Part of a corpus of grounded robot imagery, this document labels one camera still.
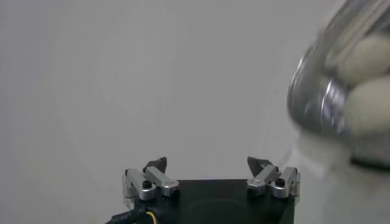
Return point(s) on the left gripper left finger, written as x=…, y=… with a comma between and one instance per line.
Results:
x=158, y=179

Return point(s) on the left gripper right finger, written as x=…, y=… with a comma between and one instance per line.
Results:
x=268, y=178

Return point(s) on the white steamed baozi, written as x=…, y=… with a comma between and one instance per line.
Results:
x=365, y=58
x=368, y=106

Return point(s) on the stainless steel steamer basket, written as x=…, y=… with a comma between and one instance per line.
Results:
x=307, y=100

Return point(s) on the white electric cooking pot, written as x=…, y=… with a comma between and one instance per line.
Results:
x=320, y=155

